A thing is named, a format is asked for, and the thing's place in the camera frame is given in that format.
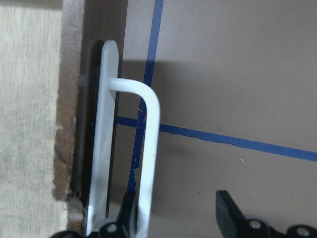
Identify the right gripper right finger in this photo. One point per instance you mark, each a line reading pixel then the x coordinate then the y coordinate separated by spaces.
pixel 233 224

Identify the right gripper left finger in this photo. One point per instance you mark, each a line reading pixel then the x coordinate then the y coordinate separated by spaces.
pixel 125 225

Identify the white drawer handle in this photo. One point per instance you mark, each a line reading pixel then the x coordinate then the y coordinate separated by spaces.
pixel 119 164

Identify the dark wooden drawer box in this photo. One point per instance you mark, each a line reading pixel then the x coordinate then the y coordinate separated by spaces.
pixel 49 64

